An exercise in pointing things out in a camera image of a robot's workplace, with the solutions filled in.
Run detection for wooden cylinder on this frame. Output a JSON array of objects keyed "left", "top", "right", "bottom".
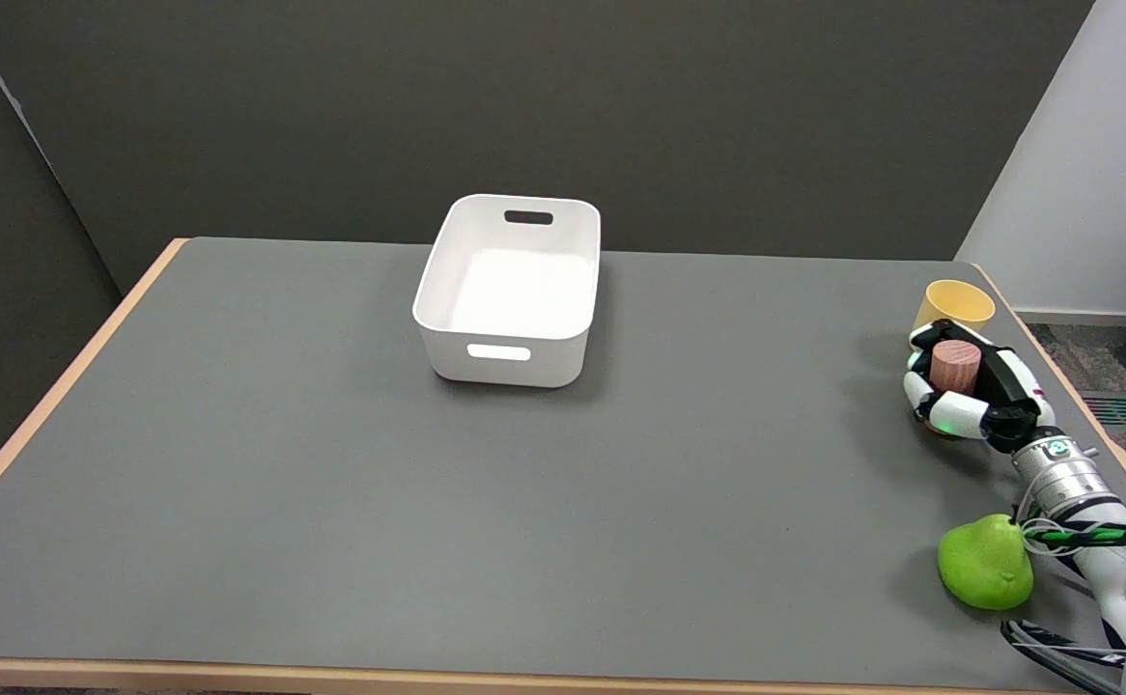
[{"left": 929, "top": 340, "right": 982, "bottom": 395}]

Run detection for yellow cup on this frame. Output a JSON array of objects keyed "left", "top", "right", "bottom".
[{"left": 914, "top": 279, "right": 997, "bottom": 335}]

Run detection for black green cable loop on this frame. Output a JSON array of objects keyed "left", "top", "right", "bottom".
[{"left": 1019, "top": 517, "right": 1126, "bottom": 557}]

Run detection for green pear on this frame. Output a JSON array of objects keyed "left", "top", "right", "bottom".
[{"left": 937, "top": 514, "right": 1034, "bottom": 611}]

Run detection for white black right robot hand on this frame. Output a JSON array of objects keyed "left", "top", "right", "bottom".
[{"left": 903, "top": 320, "right": 1057, "bottom": 454}]

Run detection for floor vent grille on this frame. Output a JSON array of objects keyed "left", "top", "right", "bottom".
[{"left": 1081, "top": 391, "right": 1126, "bottom": 430}]

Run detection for white plastic bin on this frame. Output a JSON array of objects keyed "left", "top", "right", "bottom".
[{"left": 412, "top": 194, "right": 603, "bottom": 389}]

